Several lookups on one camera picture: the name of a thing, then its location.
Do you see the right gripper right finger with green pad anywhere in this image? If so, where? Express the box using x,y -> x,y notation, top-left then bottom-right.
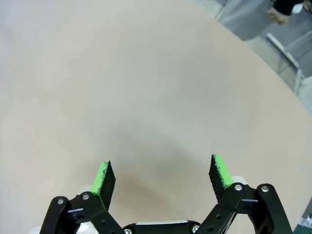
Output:
196,154 -> 294,234

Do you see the white metal table frame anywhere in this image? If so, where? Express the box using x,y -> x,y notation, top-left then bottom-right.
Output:
266,32 -> 306,96

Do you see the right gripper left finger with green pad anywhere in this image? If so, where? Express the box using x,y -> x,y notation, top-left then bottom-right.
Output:
39,160 -> 125,234

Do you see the person's left hand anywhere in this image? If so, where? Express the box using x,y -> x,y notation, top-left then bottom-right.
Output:
267,8 -> 289,25

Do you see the person's black sleeved left forearm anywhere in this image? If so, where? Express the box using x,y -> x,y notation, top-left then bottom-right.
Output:
271,0 -> 297,17

